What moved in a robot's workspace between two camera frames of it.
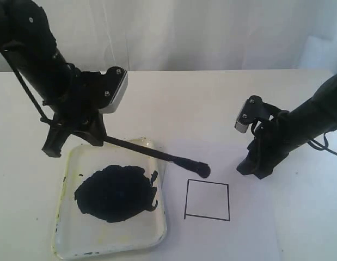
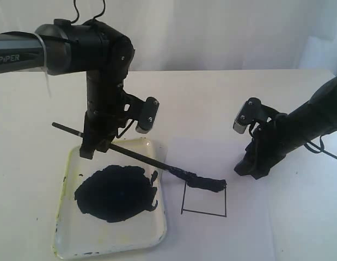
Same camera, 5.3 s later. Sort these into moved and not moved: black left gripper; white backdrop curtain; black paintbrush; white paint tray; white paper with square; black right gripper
Moved: black left gripper; black paintbrush
Not moved: white paper with square; white paint tray; white backdrop curtain; black right gripper
